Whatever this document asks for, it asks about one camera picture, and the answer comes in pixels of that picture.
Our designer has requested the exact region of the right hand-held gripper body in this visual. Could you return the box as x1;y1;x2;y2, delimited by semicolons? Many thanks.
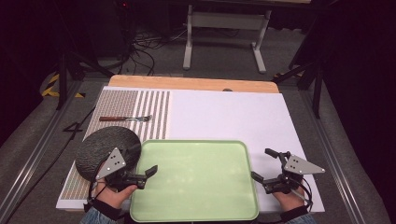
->
263;152;326;194

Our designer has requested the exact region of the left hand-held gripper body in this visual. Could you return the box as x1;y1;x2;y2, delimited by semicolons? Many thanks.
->
96;147;148;191

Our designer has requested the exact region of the dark round textured plate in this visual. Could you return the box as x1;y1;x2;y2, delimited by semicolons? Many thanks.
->
75;126;143;182

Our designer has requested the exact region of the fork with wooden handle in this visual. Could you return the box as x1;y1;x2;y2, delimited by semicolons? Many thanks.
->
98;115;153;123

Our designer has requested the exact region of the light green plastic tray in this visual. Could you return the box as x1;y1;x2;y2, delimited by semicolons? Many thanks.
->
130;139;260;223

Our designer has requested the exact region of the person's left hand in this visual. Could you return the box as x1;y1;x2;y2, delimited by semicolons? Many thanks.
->
94;183;138;209

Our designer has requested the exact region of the person's right hand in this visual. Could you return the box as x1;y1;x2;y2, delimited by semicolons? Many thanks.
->
273;186;306;213

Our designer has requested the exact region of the patterned striped table mat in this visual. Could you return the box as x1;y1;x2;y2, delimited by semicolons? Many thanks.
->
60;89;171;201

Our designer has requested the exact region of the white table cover sheet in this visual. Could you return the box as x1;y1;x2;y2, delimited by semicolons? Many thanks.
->
55;86;325;214

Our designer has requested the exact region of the black tripod stand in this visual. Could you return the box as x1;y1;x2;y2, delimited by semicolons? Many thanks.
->
272;59;325;119
55;50;115;110

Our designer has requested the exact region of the wooden table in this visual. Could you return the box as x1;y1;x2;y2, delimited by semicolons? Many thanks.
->
107;74;280;94

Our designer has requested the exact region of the yellow black hazard tape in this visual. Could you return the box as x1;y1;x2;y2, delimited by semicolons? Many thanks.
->
41;73;86;99

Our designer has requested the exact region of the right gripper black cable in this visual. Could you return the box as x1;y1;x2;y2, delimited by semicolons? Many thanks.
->
292;175;314;208

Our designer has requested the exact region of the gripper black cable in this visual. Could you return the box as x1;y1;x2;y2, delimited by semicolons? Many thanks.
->
292;175;314;208
88;161;106;206

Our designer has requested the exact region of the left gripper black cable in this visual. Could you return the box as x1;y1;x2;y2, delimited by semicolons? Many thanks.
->
88;161;106;206

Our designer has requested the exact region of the aluminium floor rail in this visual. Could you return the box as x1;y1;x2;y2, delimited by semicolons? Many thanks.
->
0;80;82;218
300;90;365;224

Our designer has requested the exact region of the long black floor cable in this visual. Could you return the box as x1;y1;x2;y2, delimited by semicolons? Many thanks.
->
3;105;96;224

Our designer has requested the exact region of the tangle of black floor cables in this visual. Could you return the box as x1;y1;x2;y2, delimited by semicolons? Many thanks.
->
118;27;188;76

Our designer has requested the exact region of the white metal desk frame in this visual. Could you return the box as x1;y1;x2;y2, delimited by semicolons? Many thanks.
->
182;4;272;75

